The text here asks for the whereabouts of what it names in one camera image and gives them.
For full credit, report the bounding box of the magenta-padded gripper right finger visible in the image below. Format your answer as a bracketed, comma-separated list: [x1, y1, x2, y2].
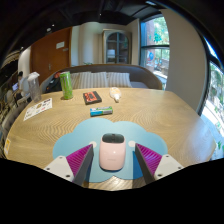
[134, 143, 185, 185]

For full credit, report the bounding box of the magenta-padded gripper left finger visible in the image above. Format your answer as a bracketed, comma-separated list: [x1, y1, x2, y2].
[43, 143, 95, 187]

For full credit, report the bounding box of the pink computer mouse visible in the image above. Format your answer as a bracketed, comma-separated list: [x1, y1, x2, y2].
[98, 133, 127, 172]

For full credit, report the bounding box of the blue cloud-shaped mouse pad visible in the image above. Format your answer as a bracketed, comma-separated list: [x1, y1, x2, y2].
[52, 117, 169, 183]

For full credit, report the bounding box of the white sticker sheet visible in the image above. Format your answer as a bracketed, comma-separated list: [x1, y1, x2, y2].
[22, 97, 53, 122]

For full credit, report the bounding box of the small green blue pack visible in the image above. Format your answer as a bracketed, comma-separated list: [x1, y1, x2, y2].
[89, 106, 114, 117]

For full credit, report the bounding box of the large side window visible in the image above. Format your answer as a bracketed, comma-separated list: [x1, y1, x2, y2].
[199, 39, 224, 158]

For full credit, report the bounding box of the black box with red print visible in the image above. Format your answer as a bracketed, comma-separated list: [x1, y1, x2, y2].
[82, 90, 103, 106]

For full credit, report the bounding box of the green drink can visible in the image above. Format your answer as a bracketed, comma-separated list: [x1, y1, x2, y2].
[59, 70, 74, 101]

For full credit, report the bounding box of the black backpack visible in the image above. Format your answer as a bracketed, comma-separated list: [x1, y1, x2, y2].
[46, 72, 63, 94]

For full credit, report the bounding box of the clear shaker bottle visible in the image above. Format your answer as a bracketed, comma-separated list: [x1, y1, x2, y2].
[27, 71, 42, 103]

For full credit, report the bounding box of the striped cushion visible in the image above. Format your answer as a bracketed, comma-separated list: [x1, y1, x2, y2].
[106, 72, 133, 89]
[79, 71, 108, 90]
[70, 72, 82, 90]

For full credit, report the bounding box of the white tube packet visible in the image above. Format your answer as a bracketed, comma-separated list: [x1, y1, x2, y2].
[109, 86, 122, 103]

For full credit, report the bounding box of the person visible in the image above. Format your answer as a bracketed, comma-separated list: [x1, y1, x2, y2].
[16, 70, 31, 98]

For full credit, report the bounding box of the brown curved bench sofa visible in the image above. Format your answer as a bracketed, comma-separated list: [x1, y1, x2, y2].
[39, 63, 164, 94]

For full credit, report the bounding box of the brown wooden door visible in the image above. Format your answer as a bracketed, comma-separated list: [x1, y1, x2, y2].
[30, 27, 73, 84]

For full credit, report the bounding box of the black-framed window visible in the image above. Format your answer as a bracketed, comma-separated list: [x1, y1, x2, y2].
[139, 14, 170, 89]

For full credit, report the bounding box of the arched glass cabinet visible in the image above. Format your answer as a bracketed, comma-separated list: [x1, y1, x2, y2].
[102, 29, 132, 65]

